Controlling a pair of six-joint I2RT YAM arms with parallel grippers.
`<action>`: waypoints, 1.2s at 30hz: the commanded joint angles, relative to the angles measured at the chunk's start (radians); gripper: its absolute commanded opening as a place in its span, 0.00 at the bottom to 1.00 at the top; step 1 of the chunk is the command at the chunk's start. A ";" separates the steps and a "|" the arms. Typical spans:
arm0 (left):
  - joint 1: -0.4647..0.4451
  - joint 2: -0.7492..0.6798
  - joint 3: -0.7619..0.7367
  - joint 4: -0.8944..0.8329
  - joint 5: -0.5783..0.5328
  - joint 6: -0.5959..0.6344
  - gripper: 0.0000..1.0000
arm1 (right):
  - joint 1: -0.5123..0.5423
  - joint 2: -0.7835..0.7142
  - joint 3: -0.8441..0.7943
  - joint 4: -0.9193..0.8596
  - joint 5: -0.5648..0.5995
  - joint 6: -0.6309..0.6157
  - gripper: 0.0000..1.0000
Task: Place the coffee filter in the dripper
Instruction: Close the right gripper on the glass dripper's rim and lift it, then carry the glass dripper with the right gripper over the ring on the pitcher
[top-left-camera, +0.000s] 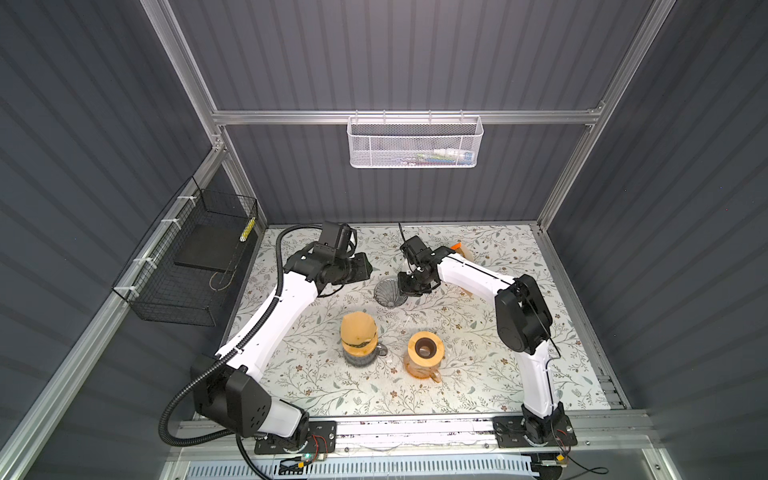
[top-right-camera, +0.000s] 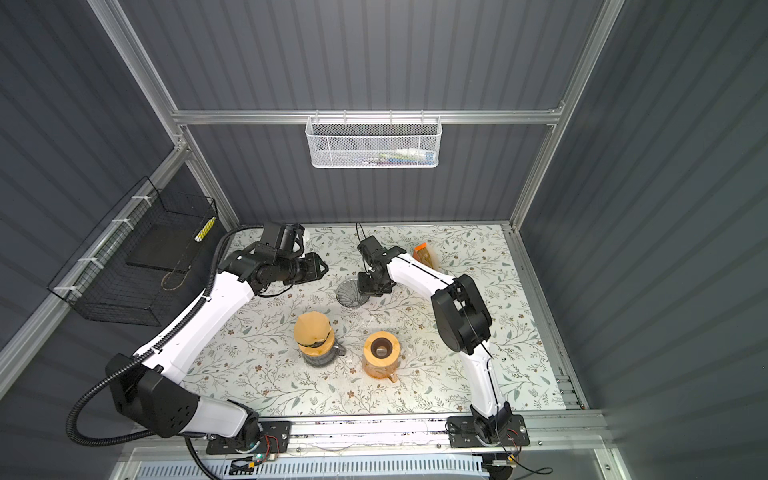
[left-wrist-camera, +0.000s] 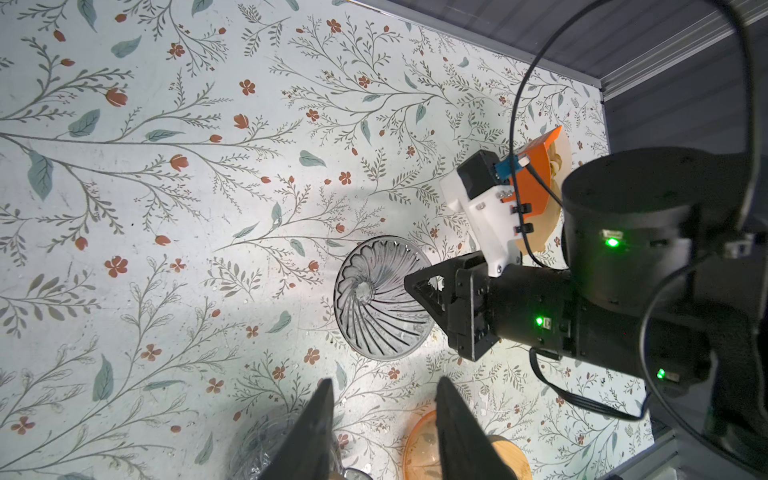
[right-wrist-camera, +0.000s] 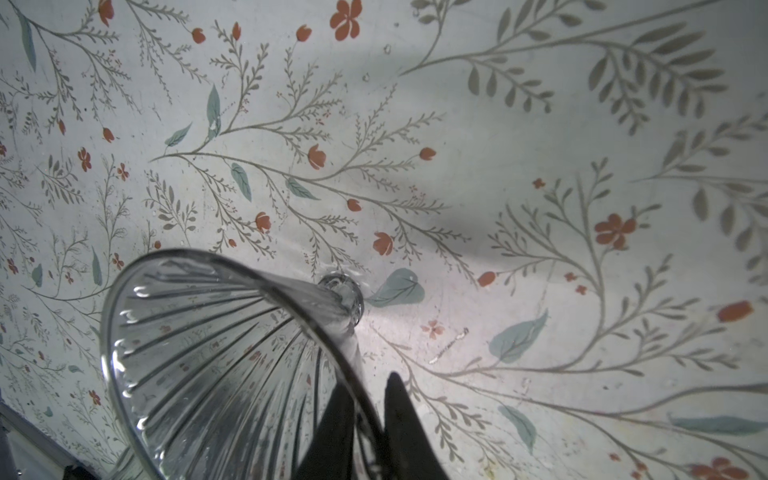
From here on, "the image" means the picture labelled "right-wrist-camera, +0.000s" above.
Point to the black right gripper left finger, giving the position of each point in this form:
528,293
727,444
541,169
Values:
330,453

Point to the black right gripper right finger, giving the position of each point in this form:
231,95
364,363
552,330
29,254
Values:
411,455

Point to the grey glass dripper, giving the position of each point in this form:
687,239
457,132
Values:
218,371

